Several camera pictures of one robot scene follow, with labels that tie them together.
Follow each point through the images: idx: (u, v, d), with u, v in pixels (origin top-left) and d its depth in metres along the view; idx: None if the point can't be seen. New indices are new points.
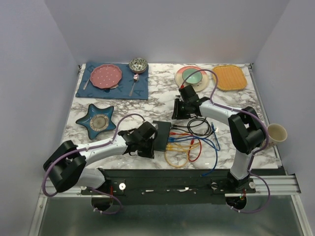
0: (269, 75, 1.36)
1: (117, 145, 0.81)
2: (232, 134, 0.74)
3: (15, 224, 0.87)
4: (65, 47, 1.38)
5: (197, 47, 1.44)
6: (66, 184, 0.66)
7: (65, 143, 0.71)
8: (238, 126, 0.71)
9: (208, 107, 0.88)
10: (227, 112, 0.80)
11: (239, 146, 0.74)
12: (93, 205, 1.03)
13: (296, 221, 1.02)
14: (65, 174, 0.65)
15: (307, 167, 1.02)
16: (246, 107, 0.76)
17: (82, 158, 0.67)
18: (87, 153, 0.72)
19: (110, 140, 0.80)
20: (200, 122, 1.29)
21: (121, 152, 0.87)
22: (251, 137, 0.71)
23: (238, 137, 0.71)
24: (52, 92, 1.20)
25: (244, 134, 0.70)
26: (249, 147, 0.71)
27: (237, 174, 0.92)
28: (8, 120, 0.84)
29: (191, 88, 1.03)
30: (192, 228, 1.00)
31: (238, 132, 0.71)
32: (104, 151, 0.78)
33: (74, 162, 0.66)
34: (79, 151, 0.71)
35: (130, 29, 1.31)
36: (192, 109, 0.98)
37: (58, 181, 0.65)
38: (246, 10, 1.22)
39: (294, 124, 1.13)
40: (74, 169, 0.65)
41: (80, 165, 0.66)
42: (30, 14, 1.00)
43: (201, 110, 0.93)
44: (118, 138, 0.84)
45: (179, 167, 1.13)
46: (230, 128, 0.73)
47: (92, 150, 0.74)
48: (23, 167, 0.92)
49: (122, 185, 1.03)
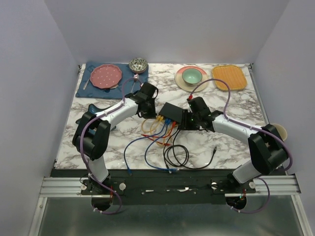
0: (269, 75, 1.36)
1: (130, 105, 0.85)
2: (253, 155, 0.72)
3: (15, 224, 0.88)
4: (65, 47, 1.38)
5: (197, 47, 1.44)
6: (100, 148, 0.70)
7: (85, 114, 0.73)
8: (260, 148, 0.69)
9: (223, 124, 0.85)
10: (245, 131, 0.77)
11: (259, 167, 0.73)
12: (93, 205, 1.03)
13: (296, 221, 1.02)
14: (95, 139, 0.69)
15: (307, 166, 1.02)
16: (266, 126, 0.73)
17: (106, 122, 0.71)
18: (107, 118, 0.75)
19: (122, 104, 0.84)
20: (183, 159, 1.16)
21: (134, 112, 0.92)
22: (274, 159, 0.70)
23: (261, 159, 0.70)
24: (52, 91, 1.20)
25: (267, 156, 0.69)
26: (271, 168, 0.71)
27: (242, 179, 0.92)
28: (8, 119, 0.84)
29: (201, 100, 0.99)
30: (192, 228, 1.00)
31: (260, 153, 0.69)
32: (120, 113, 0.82)
33: (100, 126, 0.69)
34: (101, 117, 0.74)
35: (130, 29, 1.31)
36: (204, 124, 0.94)
37: (91, 149, 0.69)
38: (246, 10, 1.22)
39: (294, 124, 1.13)
40: (102, 132, 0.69)
41: (106, 128, 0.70)
42: (30, 14, 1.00)
43: (214, 126, 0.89)
44: (128, 102, 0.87)
45: (179, 167, 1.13)
46: (250, 148, 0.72)
47: (110, 114, 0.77)
48: (23, 167, 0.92)
49: (122, 185, 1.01)
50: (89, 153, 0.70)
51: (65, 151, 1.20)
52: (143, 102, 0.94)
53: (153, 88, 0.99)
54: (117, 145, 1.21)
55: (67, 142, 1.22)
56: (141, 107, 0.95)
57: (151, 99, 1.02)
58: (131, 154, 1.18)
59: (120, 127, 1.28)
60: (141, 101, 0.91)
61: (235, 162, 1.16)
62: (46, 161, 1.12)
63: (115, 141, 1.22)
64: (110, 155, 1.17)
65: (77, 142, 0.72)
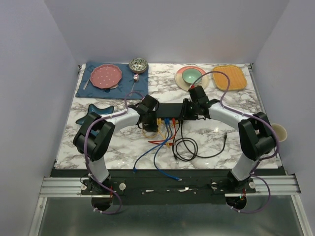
0: (269, 75, 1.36)
1: (133, 113, 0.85)
2: (241, 140, 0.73)
3: (15, 224, 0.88)
4: (65, 47, 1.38)
5: (197, 47, 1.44)
6: (101, 149, 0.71)
7: (91, 114, 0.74)
8: (248, 132, 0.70)
9: (218, 110, 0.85)
10: (237, 117, 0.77)
11: (247, 152, 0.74)
12: (93, 205, 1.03)
13: (296, 221, 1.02)
14: (99, 139, 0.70)
15: (307, 166, 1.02)
16: (258, 113, 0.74)
17: (110, 123, 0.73)
18: (111, 120, 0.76)
19: (126, 111, 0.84)
20: (187, 158, 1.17)
21: (134, 123, 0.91)
22: (261, 143, 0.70)
23: (248, 143, 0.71)
24: (52, 91, 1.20)
25: (254, 140, 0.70)
26: (258, 154, 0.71)
27: (240, 176, 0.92)
28: (8, 119, 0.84)
29: (201, 89, 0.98)
30: (192, 228, 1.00)
31: (248, 137, 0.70)
32: (124, 119, 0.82)
33: (105, 126, 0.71)
34: (106, 118, 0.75)
35: (130, 29, 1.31)
36: (202, 111, 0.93)
37: (93, 149, 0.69)
38: (245, 10, 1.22)
39: (294, 124, 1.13)
40: (107, 133, 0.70)
41: (111, 130, 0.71)
42: (30, 14, 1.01)
43: (209, 112, 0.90)
44: (131, 109, 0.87)
45: (179, 167, 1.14)
46: (239, 132, 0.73)
47: (115, 118, 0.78)
48: (23, 167, 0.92)
49: (122, 185, 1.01)
50: (90, 153, 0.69)
51: (65, 151, 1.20)
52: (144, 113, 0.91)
53: (154, 101, 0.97)
54: (117, 145, 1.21)
55: (67, 142, 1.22)
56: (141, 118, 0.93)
57: (151, 111, 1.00)
58: (131, 154, 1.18)
59: None
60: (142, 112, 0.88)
61: (235, 162, 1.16)
62: (46, 161, 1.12)
63: (115, 141, 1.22)
64: (110, 155, 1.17)
65: (79, 141, 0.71)
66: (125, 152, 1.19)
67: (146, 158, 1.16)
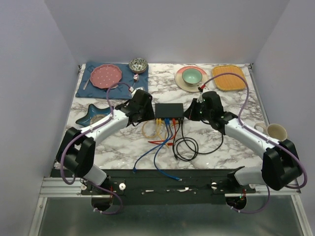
0: (269, 75, 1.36)
1: (119, 119, 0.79)
2: (265, 169, 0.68)
3: (15, 224, 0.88)
4: (65, 47, 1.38)
5: (197, 47, 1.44)
6: (84, 166, 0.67)
7: (69, 131, 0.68)
8: (275, 164, 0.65)
9: (236, 130, 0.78)
10: (261, 143, 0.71)
11: (268, 181, 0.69)
12: (93, 205, 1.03)
13: (296, 221, 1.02)
14: (80, 159, 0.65)
15: (308, 166, 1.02)
16: (285, 141, 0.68)
17: (91, 139, 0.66)
18: (93, 134, 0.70)
19: (110, 117, 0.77)
20: (187, 158, 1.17)
21: (125, 125, 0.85)
22: (286, 175, 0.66)
23: (273, 174, 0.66)
24: (52, 91, 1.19)
25: (280, 172, 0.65)
26: (282, 186, 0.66)
27: (243, 182, 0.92)
28: (8, 119, 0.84)
29: (219, 98, 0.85)
30: (192, 228, 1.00)
31: (274, 169, 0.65)
32: (108, 128, 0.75)
33: (84, 144, 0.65)
34: (85, 133, 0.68)
35: (130, 29, 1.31)
36: (216, 125, 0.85)
37: (76, 167, 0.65)
38: (245, 10, 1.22)
39: (294, 124, 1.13)
40: (86, 152, 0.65)
41: (91, 146, 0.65)
42: (30, 14, 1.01)
43: (226, 130, 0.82)
44: (116, 113, 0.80)
45: (179, 167, 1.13)
46: (265, 163, 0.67)
47: (97, 130, 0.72)
48: (22, 167, 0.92)
49: (122, 185, 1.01)
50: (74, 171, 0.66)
51: None
52: (136, 112, 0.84)
53: (146, 97, 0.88)
54: (117, 145, 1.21)
55: None
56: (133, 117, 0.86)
57: (144, 107, 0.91)
58: (131, 154, 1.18)
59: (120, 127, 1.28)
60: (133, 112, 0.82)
61: (235, 162, 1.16)
62: (46, 161, 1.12)
63: (115, 141, 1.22)
64: (110, 155, 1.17)
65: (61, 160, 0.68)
66: (125, 152, 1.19)
67: (146, 158, 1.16)
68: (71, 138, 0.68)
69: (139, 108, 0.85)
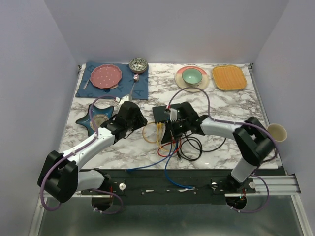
0: (269, 75, 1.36)
1: (105, 137, 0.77)
2: (241, 148, 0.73)
3: (15, 224, 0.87)
4: (65, 47, 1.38)
5: (197, 47, 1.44)
6: (67, 189, 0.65)
7: (51, 155, 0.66)
8: (245, 139, 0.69)
9: (210, 125, 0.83)
10: (230, 126, 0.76)
11: (249, 159, 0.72)
12: (94, 205, 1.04)
13: (296, 221, 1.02)
14: (62, 183, 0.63)
15: (308, 166, 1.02)
16: (249, 119, 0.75)
17: (73, 163, 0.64)
18: (75, 158, 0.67)
19: (95, 137, 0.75)
20: (187, 161, 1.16)
21: (112, 142, 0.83)
22: (260, 147, 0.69)
23: (248, 150, 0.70)
24: (51, 91, 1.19)
25: (252, 145, 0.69)
26: (260, 158, 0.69)
27: (240, 177, 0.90)
28: (8, 119, 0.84)
29: (189, 105, 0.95)
30: (192, 227, 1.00)
31: (245, 144, 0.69)
32: (92, 149, 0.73)
33: (66, 169, 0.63)
34: (68, 158, 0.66)
35: (130, 29, 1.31)
36: (194, 130, 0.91)
37: (58, 192, 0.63)
38: (246, 10, 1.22)
39: (294, 124, 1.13)
40: (68, 177, 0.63)
41: (73, 171, 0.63)
42: (30, 14, 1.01)
43: (203, 130, 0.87)
44: (102, 132, 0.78)
45: (180, 167, 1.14)
46: (237, 142, 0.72)
47: (79, 152, 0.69)
48: (22, 167, 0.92)
49: (121, 185, 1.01)
50: (56, 195, 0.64)
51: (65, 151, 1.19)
52: (122, 129, 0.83)
53: (133, 110, 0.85)
54: (117, 145, 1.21)
55: (67, 142, 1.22)
56: (120, 134, 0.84)
57: (132, 120, 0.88)
58: (131, 154, 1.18)
59: None
60: (118, 131, 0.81)
61: (235, 162, 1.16)
62: None
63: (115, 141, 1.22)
64: (110, 155, 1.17)
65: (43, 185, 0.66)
66: (125, 152, 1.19)
67: (146, 158, 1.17)
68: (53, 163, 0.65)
69: (125, 123, 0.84)
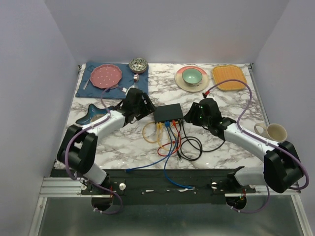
0: (269, 75, 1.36)
1: (116, 118, 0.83)
2: (267, 171, 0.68)
3: (15, 224, 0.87)
4: (65, 47, 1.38)
5: (197, 47, 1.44)
6: (87, 162, 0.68)
7: (71, 128, 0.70)
8: (276, 166, 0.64)
9: (236, 134, 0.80)
10: (262, 147, 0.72)
11: (271, 183, 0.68)
12: (93, 205, 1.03)
13: (296, 221, 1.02)
14: (83, 154, 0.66)
15: (307, 167, 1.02)
16: (284, 143, 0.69)
17: (93, 134, 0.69)
18: (93, 131, 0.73)
19: (109, 116, 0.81)
20: (187, 161, 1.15)
21: (122, 124, 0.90)
22: (288, 177, 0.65)
23: (274, 175, 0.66)
24: (51, 92, 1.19)
25: (281, 174, 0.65)
26: (286, 187, 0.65)
27: (243, 182, 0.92)
28: (8, 119, 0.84)
29: (216, 105, 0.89)
30: (192, 227, 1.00)
31: (274, 170, 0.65)
32: (107, 126, 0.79)
33: (87, 139, 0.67)
34: (86, 130, 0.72)
35: (130, 29, 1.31)
36: (215, 132, 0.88)
37: (78, 163, 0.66)
38: (245, 10, 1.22)
39: (294, 124, 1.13)
40: (89, 146, 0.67)
41: (94, 141, 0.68)
42: (30, 14, 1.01)
43: (225, 135, 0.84)
44: (114, 112, 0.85)
45: (180, 167, 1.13)
46: (265, 165, 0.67)
47: (97, 127, 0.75)
48: (22, 167, 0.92)
49: (121, 185, 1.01)
50: (76, 167, 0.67)
51: None
52: (131, 112, 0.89)
53: (140, 95, 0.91)
54: (117, 145, 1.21)
55: None
56: (129, 118, 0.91)
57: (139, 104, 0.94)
58: (131, 154, 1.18)
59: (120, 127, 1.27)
60: (126, 114, 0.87)
61: (235, 162, 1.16)
62: (46, 161, 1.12)
63: (115, 141, 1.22)
64: (110, 155, 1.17)
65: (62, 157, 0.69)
66: (125, 152, 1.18)
67: (146, 158, 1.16)
68: (73, 135, 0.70)
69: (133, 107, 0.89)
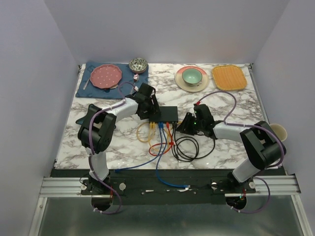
0: (269, 75, 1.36)
1: (131, 103, 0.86)
2: (247, 149, 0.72)
3: (15, 224, 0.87)
4: (65, 47, 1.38)
5: (197, 47, 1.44)
6: (106, 140, 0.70)
7: (92, 107, 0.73)
8: (251, 141, 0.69)
9: (222, 128, 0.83)
10: (239, 129, 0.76)
11: (255, 161, 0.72)
12: (93, 205, 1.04)
13: (296, 221, 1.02)
14: (103, 132, 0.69)
15: (308, 166, 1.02)
16: (259, 122, 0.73)
17: (111, 114, 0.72)
18: (112, 111, 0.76)
19: (125, 101, 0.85)
20: (186, 161, 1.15)
21: (134, 112, 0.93)
22: (267, 152, 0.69)
23: (254, 152, 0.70)
24: (52, 92, 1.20)
25: (258, 149, 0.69)
26: (266, 161, 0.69)
27: (241, 178, 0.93)
28: (8, 119, 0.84)
29: (208, 109, 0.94)
30: (192, 228, 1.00)
31: (252, 146, 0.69)
32: (123, 109, 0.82)
33: (107, 119, 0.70)
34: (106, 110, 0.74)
35: (130, 29, 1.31)
36: (207, 133, 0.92)
37: (98, 140, 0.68)
38: (245, 10, 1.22)
39: (294, 124, 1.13)
40: (109, 125, 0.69)
41: (113, 121, 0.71)
42: (30, 14, 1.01)
43: (215, 132, 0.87)
44: (129, 100, 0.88)
45: (180, 167, 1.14)
46: (243, 142, 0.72)
47: (115, 109, 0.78)
48: (22, 167, 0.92)
49: (121, 185, 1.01)
50: (96, 145, 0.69)
51: (65, 151, 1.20)
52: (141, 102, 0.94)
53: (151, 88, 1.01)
54: (117, 145, 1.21)
55: (67, 142, 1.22)
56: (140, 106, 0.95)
57: (149, 99, 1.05)
58: (131, 154, 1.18)
59: (120, 127, 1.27)
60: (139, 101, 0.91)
61: (235, 162, 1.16)
62: (46, 161, 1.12)
63: (115, 141, 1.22)
64: (110, 155, 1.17)
65: (82, 135, 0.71)
66: (125, 152, 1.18)
67: (146, 158, 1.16)
68: (93, 114, 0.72)
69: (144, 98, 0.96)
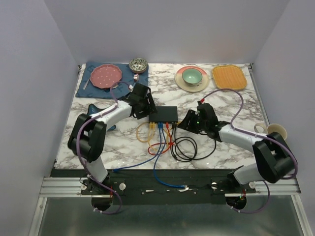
0: (269, 75, 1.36)
1: (123, 107, 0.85)
2: (258, 162, 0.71)
3: (15, 224, 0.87)
4: (65, 47, 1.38)
5: (197, 47, 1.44)
6: (96, 149, 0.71)
7: (81, 116, 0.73)
8: (264, 155, 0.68)
9: (229, 132, 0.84)
10: (251, 138, 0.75)
11: (265, 175, 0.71)
12: (93, 205, 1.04)
13: (296, 221, 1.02)
14: (92, 141, 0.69)
15: (308, 166, 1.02)
16: (271, 133, 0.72)
17: (102, 123, 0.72)
18: (103, 119, 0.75)
19: (116, 105, 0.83)
20: (185, 161, 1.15)
21: (127, 114, 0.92)
22: (279, 166, 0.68)
23: (266, 166, 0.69)
24: (52, 92, 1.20)
25: (270, 163, 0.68)
26: (277, 176, 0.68)
27: (242, 180, 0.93)
28: (8, 119, 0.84)
29: (212, 109, 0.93)
30: (192, 228, 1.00)
31: (265, 160, 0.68)
32: (115, 115, 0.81)
33: (96, 128, 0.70)
34: (96, 118, 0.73)
35: (131, 29, 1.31)
36: (211, 134, 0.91)
37: (88, 150, 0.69)
38: (245, 10, 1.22)
39: (294, 124, 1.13)
40: (98, 133, 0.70)
41: (103, 129, 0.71)
42: (30, 14, 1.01)
43: (221, 136, 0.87)
44: (120, 103, 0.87)
45: (180, 167, 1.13)
46: (255, 155, 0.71)
47: (106, 116, 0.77)
48: (22, 167, 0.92)
49: (121, 185, 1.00)
50: (86, 154, 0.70)
51: (65, 151, 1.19)
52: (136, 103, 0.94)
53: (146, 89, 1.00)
54: (117, 145, 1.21)
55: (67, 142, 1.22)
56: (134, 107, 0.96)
57: (144, 99, 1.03)
58: (131, 154, 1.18)
59: (120, 127, 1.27)
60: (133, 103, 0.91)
61: (235, 162, 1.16)
62: (46, 161, 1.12)
63: (115, 141, 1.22)
64: (110, 155, 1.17)
65: (73, 145, 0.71)
66: (125, 152, 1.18)
67: (146, 158, 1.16)
68: (82, 123, 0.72)
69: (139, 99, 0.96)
